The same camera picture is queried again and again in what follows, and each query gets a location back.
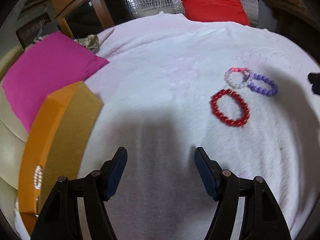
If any beige leather sofa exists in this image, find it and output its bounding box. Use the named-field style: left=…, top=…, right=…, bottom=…
left=0, top=45, right=32, bottom=224

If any wooden cabinet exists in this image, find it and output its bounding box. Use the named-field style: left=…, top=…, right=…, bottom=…
left=44, top=0, right=118, bottom=40

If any white pink blanket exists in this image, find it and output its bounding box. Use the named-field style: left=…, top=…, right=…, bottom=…
left=40, top=13, right=319, bottom=239

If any white pearl bracelet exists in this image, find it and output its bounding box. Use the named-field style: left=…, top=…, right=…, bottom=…
left=33, top=165, right=44, bottom=190

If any white pink bead bracelet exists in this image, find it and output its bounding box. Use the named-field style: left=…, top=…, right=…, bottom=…
left=224, top=67, right=253, bottom=90

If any magenta pillow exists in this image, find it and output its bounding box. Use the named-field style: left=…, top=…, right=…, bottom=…
left=2, top=31, right=109, bottom=132

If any patterned cloth scrap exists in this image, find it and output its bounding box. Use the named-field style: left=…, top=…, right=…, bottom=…
left=73, top=34, right=100, bottom=53

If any orange cardboard tray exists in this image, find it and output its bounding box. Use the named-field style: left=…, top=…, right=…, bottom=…
left=17, top=82, right=103, bottom=234

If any red bead bracelet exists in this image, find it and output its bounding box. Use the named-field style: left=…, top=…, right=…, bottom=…
left=210, top=88, right=251, bottom=127

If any red pillow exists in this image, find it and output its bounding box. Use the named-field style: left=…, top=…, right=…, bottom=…
left=181, top=0, right=250, bottom=26

